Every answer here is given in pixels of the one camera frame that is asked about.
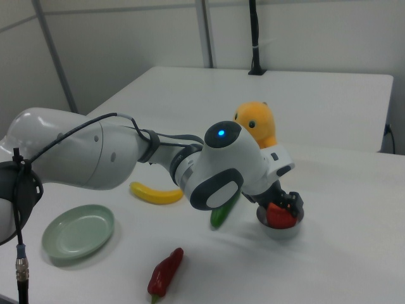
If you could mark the red chili pepper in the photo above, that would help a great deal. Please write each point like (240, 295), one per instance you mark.
(164, 274)

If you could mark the gray round bowl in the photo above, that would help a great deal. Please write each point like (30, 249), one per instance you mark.
(281, 232)

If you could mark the orange plush toy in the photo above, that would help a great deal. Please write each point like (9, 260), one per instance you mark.
(259, 125)

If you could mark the green cucumber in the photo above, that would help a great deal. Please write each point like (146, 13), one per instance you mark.
(221, 213)

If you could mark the yellow banana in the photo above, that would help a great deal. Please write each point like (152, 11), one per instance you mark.
(155, 193)

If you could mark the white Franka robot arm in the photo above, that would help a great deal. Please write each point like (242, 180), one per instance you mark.
(79, 149)

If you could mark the black camera pole clamp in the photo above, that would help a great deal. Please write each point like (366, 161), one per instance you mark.
(255, 38)

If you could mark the gray partition frame post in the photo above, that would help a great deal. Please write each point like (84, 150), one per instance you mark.
(53, 54)
(208, 31)

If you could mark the pale green plate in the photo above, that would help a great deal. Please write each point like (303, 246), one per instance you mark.
(79, 231)

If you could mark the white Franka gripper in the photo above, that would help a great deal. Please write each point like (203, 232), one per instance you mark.
(278, 158)

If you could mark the red apple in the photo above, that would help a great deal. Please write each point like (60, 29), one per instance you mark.
(280, 218)

